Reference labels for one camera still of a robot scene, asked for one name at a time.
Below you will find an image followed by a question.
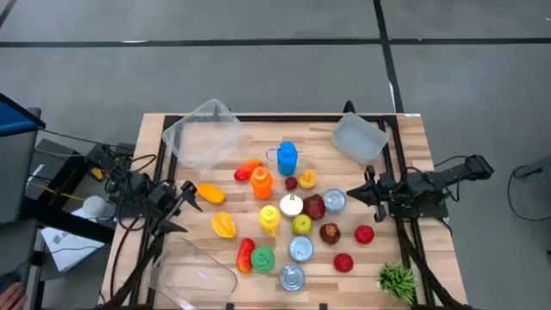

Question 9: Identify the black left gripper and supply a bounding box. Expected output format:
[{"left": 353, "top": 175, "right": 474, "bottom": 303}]
[{"left": 148, "top": 179, "right": 203, "bottom": 237}]

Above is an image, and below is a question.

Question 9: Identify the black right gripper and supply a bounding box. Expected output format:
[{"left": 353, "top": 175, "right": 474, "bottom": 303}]
[{"left": 346, "top": 164, "right": 408, "bottom": 224}]

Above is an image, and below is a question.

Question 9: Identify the silver top tin can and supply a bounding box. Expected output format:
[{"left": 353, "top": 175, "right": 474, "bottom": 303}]
[{"left": 322, "top": 189, "right": 347, "bottom": 214}]

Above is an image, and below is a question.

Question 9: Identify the orange yellow toy fruit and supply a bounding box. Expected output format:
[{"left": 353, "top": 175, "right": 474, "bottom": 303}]
[{"left": 196, "top": 183, "right": 226, "bottom": 205}]

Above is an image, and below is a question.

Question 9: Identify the red toy tomato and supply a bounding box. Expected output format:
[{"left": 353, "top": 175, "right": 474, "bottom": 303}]
[
  {"left": 354, "top": 224, "right": 375, "bottom": 245},
  {"left": 333, "top": 252, "right": 355, "bottom": 274}
]

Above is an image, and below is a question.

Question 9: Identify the yellow ridged toy fruit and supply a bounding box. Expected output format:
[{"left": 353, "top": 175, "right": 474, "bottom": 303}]
[{"left": 211, "top": 211, "right": 238, "bottom": 239}]

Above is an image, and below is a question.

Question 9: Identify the large dark red fruit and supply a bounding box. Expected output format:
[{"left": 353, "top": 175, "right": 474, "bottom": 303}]
[{"left": 302, "top": 193, "right": 327, "bottom": 221}]

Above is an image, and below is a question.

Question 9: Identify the dark red brown apple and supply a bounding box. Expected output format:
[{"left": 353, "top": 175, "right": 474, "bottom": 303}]
[{"left": 319, "top": 222, "right": 342, "bottom": 246}]

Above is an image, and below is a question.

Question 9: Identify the small yellow toy fruit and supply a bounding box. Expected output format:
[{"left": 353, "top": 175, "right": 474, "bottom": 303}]
[{"left": 298, "top": 169, "right": 319, "bottom": 190}]

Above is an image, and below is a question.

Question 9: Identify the red orange toy mango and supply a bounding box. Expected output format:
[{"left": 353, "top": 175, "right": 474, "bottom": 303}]
[
  {"left": 236, "top": 237, "right": 257, "bottom": 276},
  {"left": 233, "top": 158, "right": 263, "bottom": 183}
]

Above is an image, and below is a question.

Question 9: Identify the gold top tin can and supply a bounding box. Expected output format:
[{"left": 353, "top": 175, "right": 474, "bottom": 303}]
[{"left": 279, "top": 193, "right": 305, "bottom": 218}]

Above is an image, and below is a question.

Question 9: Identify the blue squeeze bottle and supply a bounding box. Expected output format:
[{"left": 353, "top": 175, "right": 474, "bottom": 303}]
[{"left": 265, "top": 140, "right": 299, "bottom": 177}]

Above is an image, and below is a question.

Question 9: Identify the orange squeeze bottle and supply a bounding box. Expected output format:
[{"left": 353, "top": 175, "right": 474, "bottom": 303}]
[{"left": 250, "top": 165, "right": 276, "bottom": 201}]

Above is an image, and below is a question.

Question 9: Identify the yellow squeeze bottle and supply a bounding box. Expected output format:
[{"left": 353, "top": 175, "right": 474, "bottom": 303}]
[{"left": 258, "top": 204, "right": 282, "bottom": 239}]

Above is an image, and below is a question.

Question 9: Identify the green squeeze bottle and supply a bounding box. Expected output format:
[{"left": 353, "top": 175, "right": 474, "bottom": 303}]
[{"left": 251, "top": 245, "right": 276, "bottom": 275}]

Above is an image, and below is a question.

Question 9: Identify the grey plastic bin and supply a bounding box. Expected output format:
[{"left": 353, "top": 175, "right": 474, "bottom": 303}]
[{"left": 330, "top": 111, "right": 389, "bottom": 166}]

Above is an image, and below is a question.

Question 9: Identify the green toy apple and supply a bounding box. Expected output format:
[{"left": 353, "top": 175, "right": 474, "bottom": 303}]
[{"left": 292, "top": 214, "right": 313, "bottom": 236}]

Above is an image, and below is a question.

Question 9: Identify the clear plastic bin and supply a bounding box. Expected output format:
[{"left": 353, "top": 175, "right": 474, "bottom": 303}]
[
  {"left": 161, "top": 98, "right": 244, "bottom": 171},
  {"left": 148, "top": 238, "right": 238, "bottom": 310}
]

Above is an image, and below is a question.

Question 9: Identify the white plastic bottle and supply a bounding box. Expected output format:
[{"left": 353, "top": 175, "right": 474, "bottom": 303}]
[{"left": 81, "top": 195, "right": 117, "bottom": 220}]

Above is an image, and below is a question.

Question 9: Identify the red label tin can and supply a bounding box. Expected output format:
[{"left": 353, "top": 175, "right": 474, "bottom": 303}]
[{"left": 288, "top": 235, "right": 315, "bottom": 264}]

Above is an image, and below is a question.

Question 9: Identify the black power supply box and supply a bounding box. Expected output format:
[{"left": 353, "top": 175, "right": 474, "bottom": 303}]
[{"left": 85, "top": 143, "right": 137, "bottom": 171}]

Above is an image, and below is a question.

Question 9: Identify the small green potted plant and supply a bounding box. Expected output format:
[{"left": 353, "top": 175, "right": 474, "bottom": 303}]
[{"left": 377, "top": 262, "right": 418, "bottom": 306}]

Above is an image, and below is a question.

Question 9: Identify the black equipment stand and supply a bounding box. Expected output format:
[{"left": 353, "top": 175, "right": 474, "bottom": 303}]
[{"left": 21, "top": 139, "right": 120, "bottom": 245}]

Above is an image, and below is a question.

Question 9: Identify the green label tuna can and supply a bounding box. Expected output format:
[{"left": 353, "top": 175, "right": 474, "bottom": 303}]
[{"left": 279, "top": 263, "right": 306, "bottom": 292}]

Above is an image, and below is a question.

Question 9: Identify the white paper sheet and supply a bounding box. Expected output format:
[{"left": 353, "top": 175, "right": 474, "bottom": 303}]
[{"left": 40, "top": 225, "right": 107, "bottom": 273}]

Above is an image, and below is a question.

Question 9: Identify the grey cart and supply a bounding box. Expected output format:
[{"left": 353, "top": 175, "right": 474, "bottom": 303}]
[{"left": 0, "top": 128, "right": 40, "bottom": 225}]

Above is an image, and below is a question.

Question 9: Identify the grey floor object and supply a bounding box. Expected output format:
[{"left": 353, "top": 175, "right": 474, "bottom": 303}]
[{"left": 514, "top": 154, "right": 551, "bottom": 182}]

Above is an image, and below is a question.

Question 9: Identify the blue screen computer monitor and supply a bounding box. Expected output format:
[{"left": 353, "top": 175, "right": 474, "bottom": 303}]
[{"left": 0, "top": 92, "right": 46, "bottom": 138}]

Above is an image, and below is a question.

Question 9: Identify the person's hand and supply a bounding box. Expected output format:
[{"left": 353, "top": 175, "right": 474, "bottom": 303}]
[{"left": 0, "top": 282, "right": 28, "bottom": 310}]

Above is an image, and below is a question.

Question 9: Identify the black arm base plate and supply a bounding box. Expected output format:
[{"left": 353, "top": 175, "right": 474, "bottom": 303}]
[
  {"left": 387, "top": 200, "right": 449, "bottom": 220},
  {"left": 112, "top": 184, "right": 177, "bottom": 220}
]

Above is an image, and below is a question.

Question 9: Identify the thick black cable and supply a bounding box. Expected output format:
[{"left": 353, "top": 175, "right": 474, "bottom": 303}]
[{"left": 108, "top": 216, "right": 143, "bottom": 302}]

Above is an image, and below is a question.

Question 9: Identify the thin black floor cable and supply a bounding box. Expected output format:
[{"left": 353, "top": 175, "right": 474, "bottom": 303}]
[{"left": 506, "top": 164, "right": 551, "bottom": 223}]

